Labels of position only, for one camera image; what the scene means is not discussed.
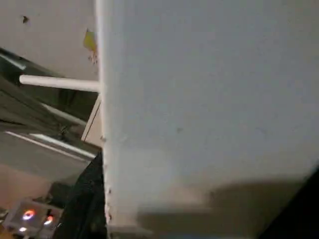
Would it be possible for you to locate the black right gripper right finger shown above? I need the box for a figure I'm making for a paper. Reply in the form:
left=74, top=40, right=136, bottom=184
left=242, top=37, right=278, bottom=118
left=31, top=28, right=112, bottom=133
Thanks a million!
left=256, top=166, right=319, bottom=239

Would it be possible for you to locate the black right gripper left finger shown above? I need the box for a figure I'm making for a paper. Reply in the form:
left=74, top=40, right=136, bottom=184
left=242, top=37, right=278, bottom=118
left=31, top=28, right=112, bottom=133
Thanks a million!
left=53, top=148, right=108, bottom=239

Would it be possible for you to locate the white plastic table leg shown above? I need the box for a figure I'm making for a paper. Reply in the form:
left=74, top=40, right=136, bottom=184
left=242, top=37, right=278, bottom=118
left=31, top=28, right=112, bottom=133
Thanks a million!
left=18, top=74, right=102, bottom=93

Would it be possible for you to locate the white plastic table top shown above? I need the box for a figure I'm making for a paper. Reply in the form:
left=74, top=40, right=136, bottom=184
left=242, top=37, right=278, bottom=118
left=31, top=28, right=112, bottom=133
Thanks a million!
left=95, top=0, right=319, bottom=239

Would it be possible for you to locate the grey box with red lights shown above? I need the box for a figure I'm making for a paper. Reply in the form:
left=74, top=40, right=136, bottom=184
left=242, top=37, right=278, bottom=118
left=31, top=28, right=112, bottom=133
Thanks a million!
left=4, top=198, right=63, bottom=239

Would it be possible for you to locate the white flat board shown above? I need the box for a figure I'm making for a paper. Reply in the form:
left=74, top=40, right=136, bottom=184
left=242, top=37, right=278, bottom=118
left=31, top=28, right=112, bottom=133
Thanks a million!
left=0, top=129, right=98, bottom=187

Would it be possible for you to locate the yellow wall sticker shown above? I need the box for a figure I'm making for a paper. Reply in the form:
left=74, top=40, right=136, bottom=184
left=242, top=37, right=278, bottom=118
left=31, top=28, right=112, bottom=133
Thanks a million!
left=83, top=28, right=98, bottom=55

